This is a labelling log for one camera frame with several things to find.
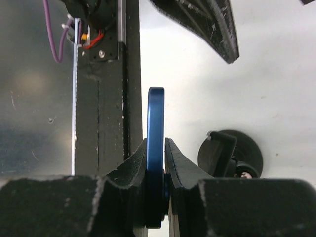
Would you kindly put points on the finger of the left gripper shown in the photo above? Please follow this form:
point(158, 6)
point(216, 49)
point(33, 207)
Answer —
point(211, 20)

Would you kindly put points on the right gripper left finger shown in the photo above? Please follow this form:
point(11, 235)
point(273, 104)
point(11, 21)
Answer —
point(112, 205)

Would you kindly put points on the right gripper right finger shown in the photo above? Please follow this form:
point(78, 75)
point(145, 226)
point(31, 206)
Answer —
point(203, 206)

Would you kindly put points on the black round base stand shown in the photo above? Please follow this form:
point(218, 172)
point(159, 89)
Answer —
point(230, 153)

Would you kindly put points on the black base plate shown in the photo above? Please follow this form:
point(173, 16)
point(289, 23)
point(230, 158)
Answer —
point(109, 104)

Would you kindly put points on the grey slotted cable duct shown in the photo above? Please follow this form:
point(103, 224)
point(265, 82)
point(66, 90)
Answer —
point(74, 96)

